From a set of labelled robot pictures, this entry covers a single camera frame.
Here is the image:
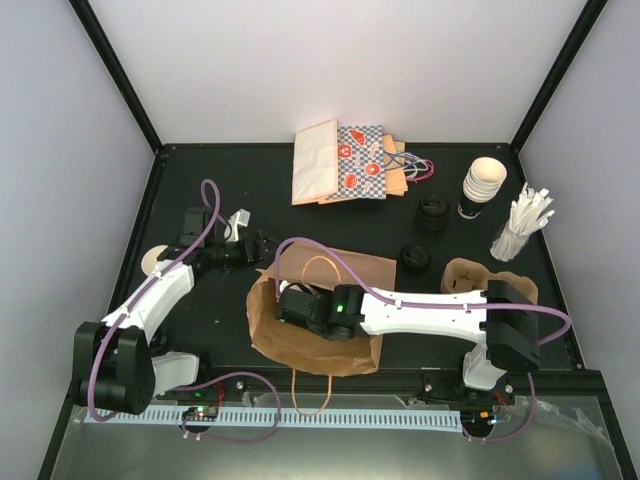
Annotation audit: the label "large brown paper bag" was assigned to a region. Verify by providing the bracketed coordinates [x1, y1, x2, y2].
[246, 242, 396, 387]

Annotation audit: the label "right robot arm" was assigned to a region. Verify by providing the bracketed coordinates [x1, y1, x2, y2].
[276, 280, 540, 403]

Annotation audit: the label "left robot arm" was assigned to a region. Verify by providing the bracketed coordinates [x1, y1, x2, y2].
[70, 208, 277, 417]

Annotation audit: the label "near black lid stack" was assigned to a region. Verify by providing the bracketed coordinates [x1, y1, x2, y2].
[398, 243, 431, 275]

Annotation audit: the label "black lid stack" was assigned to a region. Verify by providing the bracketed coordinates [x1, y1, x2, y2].
[398, 243, 431, 275]
[415, 194, 449, 233]

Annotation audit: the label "blue checkered paper bag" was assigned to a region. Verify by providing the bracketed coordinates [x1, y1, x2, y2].
[321, 125, 386, 203]

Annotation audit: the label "flat brown paper bags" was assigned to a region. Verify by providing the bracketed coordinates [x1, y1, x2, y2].
[382, 134, 408, 196]

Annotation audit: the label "far black lid stack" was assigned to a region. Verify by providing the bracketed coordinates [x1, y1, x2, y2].
[415, 194, 449, 233]

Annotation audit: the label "stack of paper cups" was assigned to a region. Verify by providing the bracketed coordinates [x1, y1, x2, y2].
[458, 157, 507, 219]

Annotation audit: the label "glass of white stirrers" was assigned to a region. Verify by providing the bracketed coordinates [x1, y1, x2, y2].
[490, 183, 555, 262]

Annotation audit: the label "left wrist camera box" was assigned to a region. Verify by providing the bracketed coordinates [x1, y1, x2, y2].
[224, 209, 251, 242]

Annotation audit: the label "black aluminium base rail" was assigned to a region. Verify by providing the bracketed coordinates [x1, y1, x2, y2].
[209, 367, 466, 396]

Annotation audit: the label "white slotted cable duct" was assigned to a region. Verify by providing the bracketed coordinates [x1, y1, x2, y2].
[111, 405, 462, 433]

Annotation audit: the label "black left frame post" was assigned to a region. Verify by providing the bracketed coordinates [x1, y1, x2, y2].
[69, 0, 163, 153]

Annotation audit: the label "black frame post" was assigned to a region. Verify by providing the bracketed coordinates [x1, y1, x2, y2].
[510, 0, 608, 153]
[69, 0, 163, 153]

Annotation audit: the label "black right frame post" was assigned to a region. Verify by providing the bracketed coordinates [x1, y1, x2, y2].
[510, 0, 608, 153]

